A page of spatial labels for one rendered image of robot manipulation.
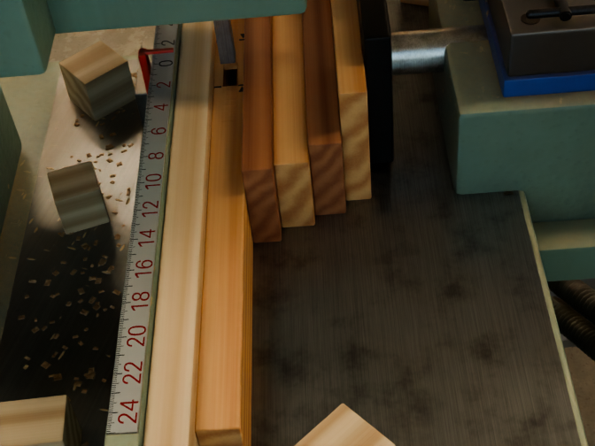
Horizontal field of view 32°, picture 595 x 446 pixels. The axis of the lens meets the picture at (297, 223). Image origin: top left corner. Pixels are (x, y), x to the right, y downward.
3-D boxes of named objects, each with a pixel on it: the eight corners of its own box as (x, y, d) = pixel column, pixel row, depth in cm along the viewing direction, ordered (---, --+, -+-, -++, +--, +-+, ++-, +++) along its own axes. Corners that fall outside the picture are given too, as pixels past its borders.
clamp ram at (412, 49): (497, 155, 60) (506, 27, 53) (368, 165, 60) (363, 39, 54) (475, 60, 66) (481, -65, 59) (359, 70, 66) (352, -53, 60)
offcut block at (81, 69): (111, 77, 85) (100, 39, 82) (137, 98, 83) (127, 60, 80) (69, 100, 83) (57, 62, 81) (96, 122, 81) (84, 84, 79)
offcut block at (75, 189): (101, 193, 76) (90, 159, 73) (110, 222, 73) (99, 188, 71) (57, 205, 75) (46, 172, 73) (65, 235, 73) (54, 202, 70)
